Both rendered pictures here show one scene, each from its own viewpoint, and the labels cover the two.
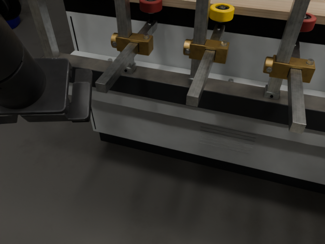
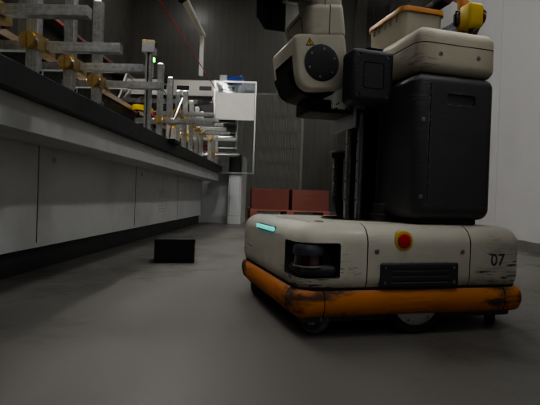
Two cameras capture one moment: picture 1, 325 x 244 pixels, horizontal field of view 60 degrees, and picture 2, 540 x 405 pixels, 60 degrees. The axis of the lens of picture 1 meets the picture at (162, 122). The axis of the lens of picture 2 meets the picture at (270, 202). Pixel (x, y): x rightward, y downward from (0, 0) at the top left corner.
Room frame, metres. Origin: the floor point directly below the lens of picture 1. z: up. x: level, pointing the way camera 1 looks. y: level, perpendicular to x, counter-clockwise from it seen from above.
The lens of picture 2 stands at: (0.41, 1.30, 0.34)
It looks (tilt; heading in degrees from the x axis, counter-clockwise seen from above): 1 degrees down; 254
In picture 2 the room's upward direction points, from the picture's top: 2 degrees clockwise
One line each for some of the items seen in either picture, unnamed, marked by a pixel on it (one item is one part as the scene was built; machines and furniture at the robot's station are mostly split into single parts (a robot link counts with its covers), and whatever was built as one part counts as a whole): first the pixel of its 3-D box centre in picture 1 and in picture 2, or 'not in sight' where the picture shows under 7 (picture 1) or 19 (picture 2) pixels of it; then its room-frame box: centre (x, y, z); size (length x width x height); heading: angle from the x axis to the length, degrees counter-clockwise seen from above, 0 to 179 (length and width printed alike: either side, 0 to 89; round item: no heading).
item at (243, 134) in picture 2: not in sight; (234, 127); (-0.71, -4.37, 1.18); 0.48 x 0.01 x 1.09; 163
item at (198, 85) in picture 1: (208, 59); (10, 11); (0.75, -0.14, 0.82); 0.43 x 0.03 x 0.04; 163
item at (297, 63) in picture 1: (288, 68); (38, 45); (0.73, -0.37, 0.80); 0.14 x 0.06 x 0.05; 73
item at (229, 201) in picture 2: not in sight; (182, 148); (-0.14, -4.94, 0.95); 1.65 x 0.70 x 1.90; 163
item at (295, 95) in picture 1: (294, 78); (55, 47); (0.68, -0.38, 0.80); 0.43 x 0.03 x 0.04; 163
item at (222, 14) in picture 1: (220, 22); not in sight; (0.94, -0.20, 0.85); 0.08 x 0.08 x 0.11
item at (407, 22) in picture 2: not in sight; (403, 38); (-0.41, -0.06, 0.87); 0.23 x 0.15 x 0.11; 90
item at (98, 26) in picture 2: not in sight; (97, 57); (0.59, -0.83, 0.91); 0.04 x 0.04 x 0.48; 73
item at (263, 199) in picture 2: not in sight; (287, 204); (-1.98, -6.12, 0.24); 1.34 x 0.97 x 0.48; 164
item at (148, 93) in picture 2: not in sight; (148, 92); (0.36, -1.53, 0.92); 0.05 x 0.04 x 0.45; 73
